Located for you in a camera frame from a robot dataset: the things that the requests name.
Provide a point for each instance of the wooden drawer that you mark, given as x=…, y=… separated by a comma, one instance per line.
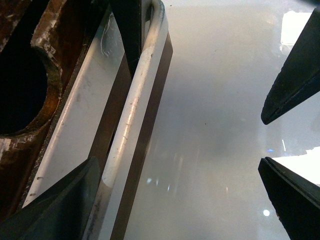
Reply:
x=43, y=45

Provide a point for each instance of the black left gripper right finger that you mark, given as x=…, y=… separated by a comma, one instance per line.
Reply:
x=296, y=200

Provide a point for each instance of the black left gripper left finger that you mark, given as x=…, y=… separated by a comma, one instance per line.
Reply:
x=61, y=212

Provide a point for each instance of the white metal drawer handle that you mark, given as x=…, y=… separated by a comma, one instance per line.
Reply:
x=110, y=115

